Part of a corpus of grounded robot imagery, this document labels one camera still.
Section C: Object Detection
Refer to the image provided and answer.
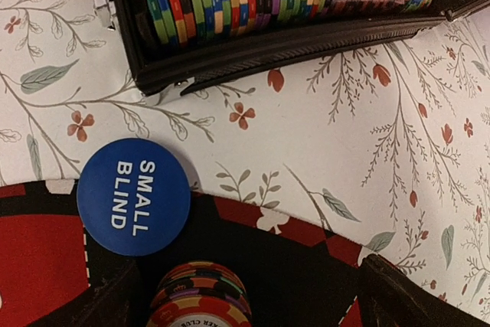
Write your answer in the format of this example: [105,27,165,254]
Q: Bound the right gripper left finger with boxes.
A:
[30,261,144,326]

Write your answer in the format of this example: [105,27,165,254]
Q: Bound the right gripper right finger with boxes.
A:
[358,254,487,326]

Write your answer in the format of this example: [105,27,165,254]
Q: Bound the red orange chip stack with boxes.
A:
[147,260,253,327]

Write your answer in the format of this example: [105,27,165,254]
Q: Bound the blue small blind button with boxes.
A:
[77,138,191,257]

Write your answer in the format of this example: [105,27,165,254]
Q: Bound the round red black poker mat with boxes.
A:
[1,181,361,326]

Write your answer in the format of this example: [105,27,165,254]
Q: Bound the floral white tablecloth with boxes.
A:
[1,0,489,321]

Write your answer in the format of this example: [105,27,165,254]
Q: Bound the black poker chip case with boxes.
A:
[113,0,489,96]

